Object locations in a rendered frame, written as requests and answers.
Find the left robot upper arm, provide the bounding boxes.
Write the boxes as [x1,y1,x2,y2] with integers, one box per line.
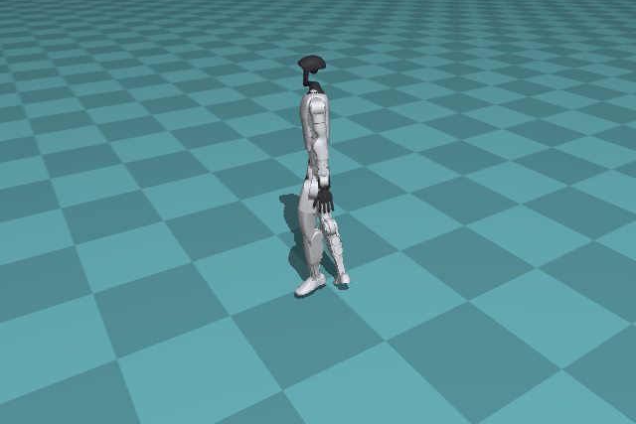
[309,97,327,151]

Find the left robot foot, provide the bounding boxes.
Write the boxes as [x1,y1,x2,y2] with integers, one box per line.
[295,272,327,295]

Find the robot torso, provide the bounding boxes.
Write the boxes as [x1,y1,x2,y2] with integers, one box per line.
[300,89,330,179]

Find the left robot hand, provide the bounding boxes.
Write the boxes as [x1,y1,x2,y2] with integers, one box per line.
[313,177,334,213]

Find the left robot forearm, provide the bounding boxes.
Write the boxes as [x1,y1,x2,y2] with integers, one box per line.
[314,140,329,187]

